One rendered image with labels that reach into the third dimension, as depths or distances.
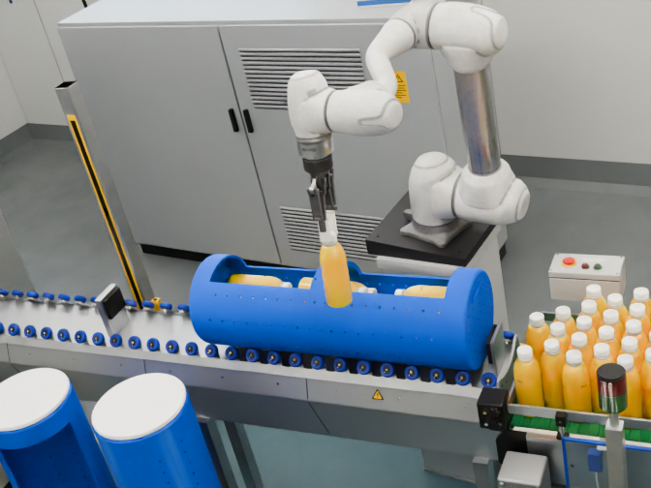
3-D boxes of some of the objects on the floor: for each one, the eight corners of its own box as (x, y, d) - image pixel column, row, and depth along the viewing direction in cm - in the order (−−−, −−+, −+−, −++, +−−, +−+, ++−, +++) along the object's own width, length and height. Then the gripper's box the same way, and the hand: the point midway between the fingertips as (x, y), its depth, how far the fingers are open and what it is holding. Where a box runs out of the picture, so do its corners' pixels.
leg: (244, 534, 361) (201, 411, 329) (258, 537, 358) (214, 412, 326) (237, 546, 356) (192, 422, 325) (251, 549, 354) (206, 424, 322)
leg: (261, 507, 371) (219, 384, 339) (273, 509, 368) (233, 386, 337) (254, 518, 367) (211, 395, 335) (267, 521, 364) (226, 397, 333)
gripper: (314, 141, 245) (326, 224, 255) (290, 167, 231) (304, 253, 242) (341, 141, 242) (353, 225, 253) (318, 167, 229) (331, 254, 239)
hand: (327, 227), depth 246 cm, fingers closed on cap, 4 cm apart
